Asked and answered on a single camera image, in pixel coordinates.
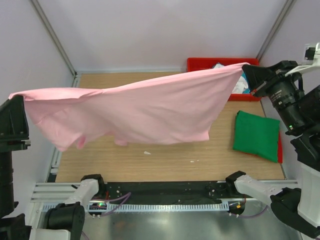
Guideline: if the pink t-shirt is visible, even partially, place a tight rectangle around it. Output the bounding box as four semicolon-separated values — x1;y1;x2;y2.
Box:
19;63;243;152

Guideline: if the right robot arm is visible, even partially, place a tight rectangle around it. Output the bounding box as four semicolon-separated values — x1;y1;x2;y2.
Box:
226;58;320;240

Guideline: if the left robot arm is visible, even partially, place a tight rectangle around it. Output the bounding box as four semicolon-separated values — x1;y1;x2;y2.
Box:
0;95;106;240

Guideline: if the white crumpled t-shirt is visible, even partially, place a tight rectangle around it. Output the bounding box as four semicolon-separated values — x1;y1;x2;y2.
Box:
211;63;249;97

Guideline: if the teal crumpled t-shirt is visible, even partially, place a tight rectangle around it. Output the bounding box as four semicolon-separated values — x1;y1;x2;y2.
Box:
242;87;251;95

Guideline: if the green folded t-shirt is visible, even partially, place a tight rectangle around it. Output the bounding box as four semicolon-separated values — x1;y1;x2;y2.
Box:
232;110;280;163

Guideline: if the red plastic bin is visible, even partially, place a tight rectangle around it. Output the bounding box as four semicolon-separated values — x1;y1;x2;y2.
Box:
186;57;261;102

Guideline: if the aluminium frame rail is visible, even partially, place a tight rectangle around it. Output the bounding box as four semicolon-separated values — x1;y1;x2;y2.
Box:
29;178;305;202

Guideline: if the white slotted cable duct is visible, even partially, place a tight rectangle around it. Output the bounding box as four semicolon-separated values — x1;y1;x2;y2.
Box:
85;202;229;213

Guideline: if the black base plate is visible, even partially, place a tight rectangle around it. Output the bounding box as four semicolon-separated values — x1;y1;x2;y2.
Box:
105;180;248;205

